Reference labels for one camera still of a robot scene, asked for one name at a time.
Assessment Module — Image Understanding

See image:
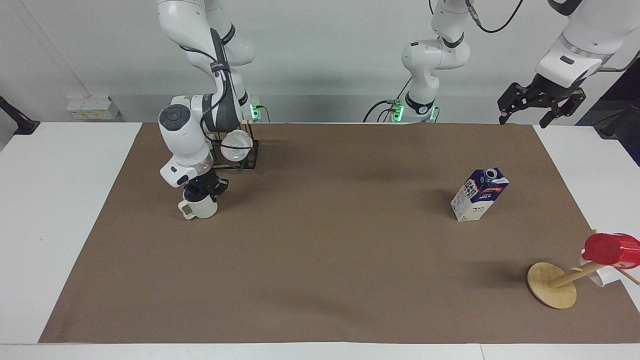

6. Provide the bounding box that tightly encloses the black cable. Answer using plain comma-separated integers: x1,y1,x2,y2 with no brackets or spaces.
178,44,251,151
362,75,416,124
464,0,525,34

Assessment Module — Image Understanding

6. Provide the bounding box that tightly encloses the blue and white milk carton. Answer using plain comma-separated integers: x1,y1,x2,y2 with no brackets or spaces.
450,167,511,223

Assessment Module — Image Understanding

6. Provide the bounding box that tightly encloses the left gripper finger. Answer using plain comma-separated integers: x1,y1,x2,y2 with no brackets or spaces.
538,92,587,129
497,82,532,126

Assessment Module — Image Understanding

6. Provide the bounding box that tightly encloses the white wall socket box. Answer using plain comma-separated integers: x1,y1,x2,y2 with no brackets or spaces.
66,96,121,121

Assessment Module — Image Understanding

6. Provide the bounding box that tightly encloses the white mug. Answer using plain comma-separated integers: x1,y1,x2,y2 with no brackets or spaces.
178,192,219,221

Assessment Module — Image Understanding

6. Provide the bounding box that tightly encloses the wooden mug tree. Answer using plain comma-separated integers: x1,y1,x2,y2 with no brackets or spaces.
527,228,640,310

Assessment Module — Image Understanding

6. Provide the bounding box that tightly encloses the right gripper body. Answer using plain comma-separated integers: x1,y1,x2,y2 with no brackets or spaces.
183,170,230,203

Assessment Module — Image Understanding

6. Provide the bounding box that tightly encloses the white cup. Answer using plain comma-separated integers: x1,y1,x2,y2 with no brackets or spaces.
579,254,624,288
220,129,252,162

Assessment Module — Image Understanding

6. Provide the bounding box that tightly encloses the black stand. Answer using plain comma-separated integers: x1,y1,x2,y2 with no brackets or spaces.
594,99,640,168
0,94,41,136

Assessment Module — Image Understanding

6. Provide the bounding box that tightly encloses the black wire cup rack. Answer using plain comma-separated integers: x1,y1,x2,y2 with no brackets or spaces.
207,117,261,174

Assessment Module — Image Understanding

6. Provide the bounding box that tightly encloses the red cup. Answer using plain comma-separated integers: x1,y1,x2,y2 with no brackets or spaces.
582,232,640,270

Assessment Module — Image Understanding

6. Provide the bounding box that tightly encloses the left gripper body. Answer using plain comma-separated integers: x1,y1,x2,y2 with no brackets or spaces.
520,73,587,109

